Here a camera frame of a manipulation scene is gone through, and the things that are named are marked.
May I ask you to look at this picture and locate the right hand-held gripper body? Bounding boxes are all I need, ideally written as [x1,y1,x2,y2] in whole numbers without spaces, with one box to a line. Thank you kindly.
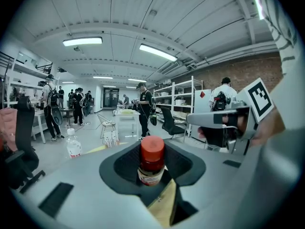
[231,77,275,155]

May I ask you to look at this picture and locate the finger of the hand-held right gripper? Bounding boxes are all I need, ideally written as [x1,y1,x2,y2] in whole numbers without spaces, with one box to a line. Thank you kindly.
[186,106,251,128]
[198,125,239,149]

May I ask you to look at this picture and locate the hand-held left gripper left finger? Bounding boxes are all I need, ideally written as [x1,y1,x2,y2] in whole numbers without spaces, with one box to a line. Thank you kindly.
[10,140,166,229]

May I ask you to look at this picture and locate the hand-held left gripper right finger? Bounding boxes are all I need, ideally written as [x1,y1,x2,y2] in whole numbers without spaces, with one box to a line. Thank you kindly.
[163,127,305,229]

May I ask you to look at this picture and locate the red-capped small jar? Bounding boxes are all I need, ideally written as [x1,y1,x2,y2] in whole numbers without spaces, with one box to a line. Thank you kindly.
[137,135,166,187]

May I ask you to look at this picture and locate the person's right forearm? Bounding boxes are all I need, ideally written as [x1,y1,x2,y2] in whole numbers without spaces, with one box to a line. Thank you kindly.
[250,108,286,147]

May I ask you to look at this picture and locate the white multi-level shelving rack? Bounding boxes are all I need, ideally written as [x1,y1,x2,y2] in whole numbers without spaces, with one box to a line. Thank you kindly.
[0,52,60,109]

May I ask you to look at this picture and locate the pale metal cabinet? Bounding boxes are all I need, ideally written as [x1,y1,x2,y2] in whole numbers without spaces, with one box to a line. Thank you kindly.
[193,89,213,142]

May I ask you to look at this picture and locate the clear water bottle red label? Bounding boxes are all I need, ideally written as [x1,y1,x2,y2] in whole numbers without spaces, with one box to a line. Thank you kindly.
[65,128,82,159]

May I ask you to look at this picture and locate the white metal shelving unit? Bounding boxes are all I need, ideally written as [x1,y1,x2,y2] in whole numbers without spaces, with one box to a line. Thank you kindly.
[153,75,203,138]

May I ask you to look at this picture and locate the striped white shirt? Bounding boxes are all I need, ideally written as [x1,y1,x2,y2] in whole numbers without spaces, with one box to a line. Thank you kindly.
[249,0,301,75]

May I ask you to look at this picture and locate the white rectangular table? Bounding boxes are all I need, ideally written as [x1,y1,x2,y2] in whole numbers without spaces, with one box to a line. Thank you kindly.
[113,108,142,142]

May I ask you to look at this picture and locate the white desk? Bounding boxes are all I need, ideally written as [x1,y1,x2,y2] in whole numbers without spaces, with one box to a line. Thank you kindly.
[30,108,50,145]

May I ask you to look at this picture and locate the black wheeled office chair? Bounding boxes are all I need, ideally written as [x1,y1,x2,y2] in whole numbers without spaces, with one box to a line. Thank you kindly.
[4,95,46,195]

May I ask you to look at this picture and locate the dark double door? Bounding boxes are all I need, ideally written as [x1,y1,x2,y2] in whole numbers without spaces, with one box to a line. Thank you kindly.
[102,87,120,108]

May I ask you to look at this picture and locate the pink jacket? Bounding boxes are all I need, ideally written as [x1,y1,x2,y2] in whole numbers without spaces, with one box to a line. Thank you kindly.
[0,107,19,152]

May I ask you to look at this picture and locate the black metal-frame chair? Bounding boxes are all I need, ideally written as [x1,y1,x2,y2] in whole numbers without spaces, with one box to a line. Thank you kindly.
[161,106,188,143]

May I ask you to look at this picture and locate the metal wire chair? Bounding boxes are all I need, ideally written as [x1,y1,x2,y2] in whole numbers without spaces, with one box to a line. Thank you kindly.
[97,113,117,139]

